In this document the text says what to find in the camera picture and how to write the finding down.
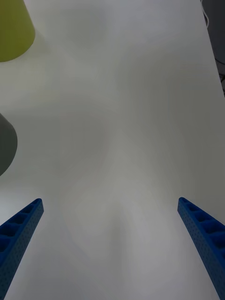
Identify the grey plastic bin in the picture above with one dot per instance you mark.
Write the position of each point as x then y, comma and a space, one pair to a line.
7, 145

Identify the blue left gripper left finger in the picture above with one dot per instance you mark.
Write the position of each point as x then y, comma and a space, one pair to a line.
21, 236

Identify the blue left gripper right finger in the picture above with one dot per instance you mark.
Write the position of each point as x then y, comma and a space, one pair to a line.
208, 236

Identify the yellow-green plastic bin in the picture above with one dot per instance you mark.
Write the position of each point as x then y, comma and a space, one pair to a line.
14, 30

